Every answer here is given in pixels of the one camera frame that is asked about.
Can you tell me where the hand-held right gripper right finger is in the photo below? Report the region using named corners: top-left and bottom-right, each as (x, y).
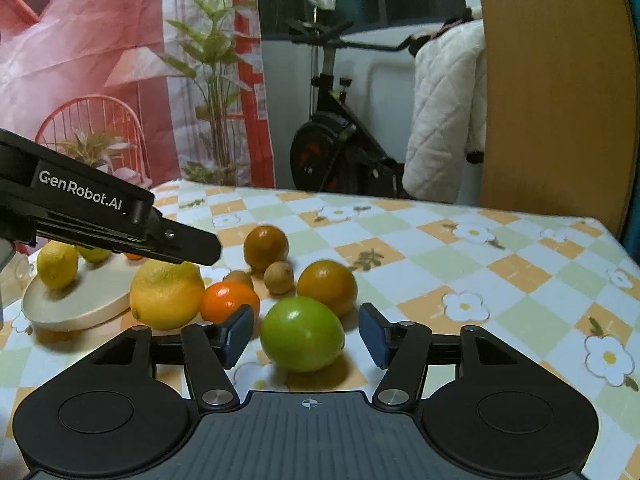
top-left (358, 302), bottom-right (558, 413)

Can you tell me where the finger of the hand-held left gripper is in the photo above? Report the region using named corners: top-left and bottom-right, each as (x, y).
top-left (37, 207), bottom-right (222, 266)

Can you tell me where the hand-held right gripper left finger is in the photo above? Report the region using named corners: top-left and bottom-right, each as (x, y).
top-left (55, 304), bottom-right (255, 413)

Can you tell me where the round bright orange fruit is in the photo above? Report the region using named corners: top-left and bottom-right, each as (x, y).
top-left (200, 281), bottom-right (261, 326)

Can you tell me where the yellow lemon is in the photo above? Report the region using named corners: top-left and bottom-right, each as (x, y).
top-left (129, 259), bottom-right (206, 332)
top-left (36, 241), bottom-right (81, 291)

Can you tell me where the small brown longan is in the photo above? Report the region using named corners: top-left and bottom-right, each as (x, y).
top-left (263, 261), bottom-right (296, 295)
top-left (222, 270), bottom-right (255, 291)

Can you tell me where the green round fruit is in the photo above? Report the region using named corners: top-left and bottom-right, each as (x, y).
top-left (260, 296), bottom-right (346, 373)

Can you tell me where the dark orange round fruit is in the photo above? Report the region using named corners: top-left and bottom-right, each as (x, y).
top-left (243, 225), bottom-right (291, 273)
top-left (296, 260), bottom-right (359, 317)

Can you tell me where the cream plate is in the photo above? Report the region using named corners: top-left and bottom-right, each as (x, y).
top-left (21, 255), bottom-right (136, 332)

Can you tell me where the yellow-green fruit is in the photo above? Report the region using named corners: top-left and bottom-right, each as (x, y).
top-left (76, 246), bottom-right (112, 264)

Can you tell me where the floral checkered tablecloth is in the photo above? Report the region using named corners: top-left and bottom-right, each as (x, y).
top-left (0, 180), bottom-right (640, 480)

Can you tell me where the red printed backdrop cloth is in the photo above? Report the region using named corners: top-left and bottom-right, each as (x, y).
top-left (0, 0), bottom-right (276, 191)

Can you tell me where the black exercise bike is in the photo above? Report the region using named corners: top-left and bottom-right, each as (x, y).
top-left (285, 7), bottom-right (473, 198)

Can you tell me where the white quilted jacket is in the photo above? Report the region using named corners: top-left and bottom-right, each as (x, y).
top-left (402, 15), bottom-right (488, 203)

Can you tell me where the wooden board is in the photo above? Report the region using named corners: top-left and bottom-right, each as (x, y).
top-left (472, 0), bottom-right (640, 246)

